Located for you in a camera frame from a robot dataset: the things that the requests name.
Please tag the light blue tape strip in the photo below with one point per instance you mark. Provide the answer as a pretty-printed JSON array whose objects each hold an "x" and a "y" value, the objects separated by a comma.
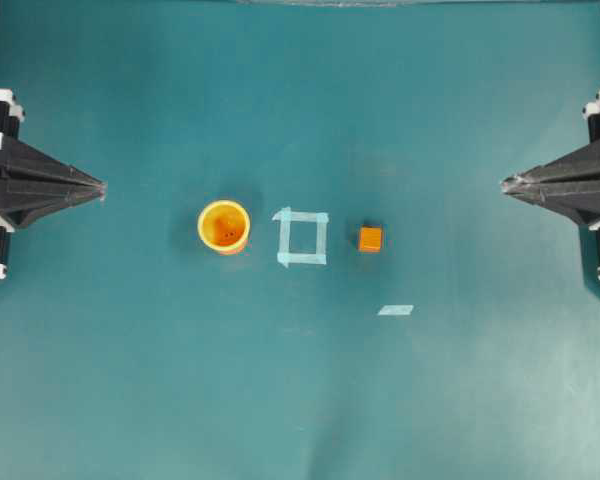
[{"x": 395, "y": 310}]

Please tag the orange cube block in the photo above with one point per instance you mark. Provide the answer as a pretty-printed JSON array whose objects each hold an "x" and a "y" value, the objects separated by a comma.
[{"x": 370, "y": 239}]

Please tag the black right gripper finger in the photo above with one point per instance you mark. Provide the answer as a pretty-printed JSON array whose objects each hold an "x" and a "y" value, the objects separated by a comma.
[
  {"x": 579, "y": 201},
  {"x": 580, "y": 165}
]

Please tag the teal table mat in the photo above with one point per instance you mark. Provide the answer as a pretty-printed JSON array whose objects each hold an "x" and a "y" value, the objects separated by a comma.
[{"x": 131, "y": 350}]

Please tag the yellow orange cup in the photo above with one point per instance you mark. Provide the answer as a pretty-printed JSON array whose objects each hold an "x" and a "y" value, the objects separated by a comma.
[{"x": 224, "y": 227}]

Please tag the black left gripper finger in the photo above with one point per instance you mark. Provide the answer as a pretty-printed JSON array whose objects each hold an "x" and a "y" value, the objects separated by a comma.
[
  {"x": 23, "y": 202},
  {"x": 20, "y": 159}
]

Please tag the light blue tape square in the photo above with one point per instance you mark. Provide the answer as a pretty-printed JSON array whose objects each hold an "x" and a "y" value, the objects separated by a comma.
[{"x": 302, "y": 237}]

